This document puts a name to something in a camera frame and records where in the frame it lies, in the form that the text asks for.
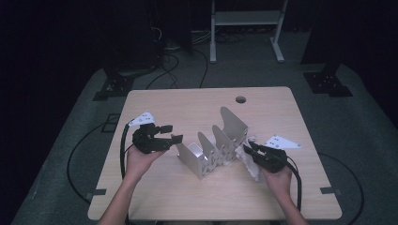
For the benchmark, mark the white metal stand frame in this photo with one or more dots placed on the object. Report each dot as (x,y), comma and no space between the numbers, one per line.
(247,18)

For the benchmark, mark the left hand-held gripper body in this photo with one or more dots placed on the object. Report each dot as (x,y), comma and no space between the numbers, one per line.
(144,140)

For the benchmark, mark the black stand base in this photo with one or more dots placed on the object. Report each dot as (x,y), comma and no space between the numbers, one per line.
(115,87)
(327,82)

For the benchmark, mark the black tape square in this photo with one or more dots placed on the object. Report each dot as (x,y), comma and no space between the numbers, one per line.
(103,127)

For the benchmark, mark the white waffle cloth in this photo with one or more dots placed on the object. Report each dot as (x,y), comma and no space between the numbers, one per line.
(250,165)

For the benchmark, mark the grey tape strip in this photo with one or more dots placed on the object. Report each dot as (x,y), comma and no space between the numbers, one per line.
(330,190)
(97,192)

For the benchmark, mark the person's right hand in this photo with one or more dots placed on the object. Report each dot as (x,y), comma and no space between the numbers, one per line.
(280,184)

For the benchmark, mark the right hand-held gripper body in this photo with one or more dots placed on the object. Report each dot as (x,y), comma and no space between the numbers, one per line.
(270,161)

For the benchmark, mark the silver metal file rack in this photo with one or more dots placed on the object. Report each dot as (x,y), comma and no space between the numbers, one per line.
(233,128)

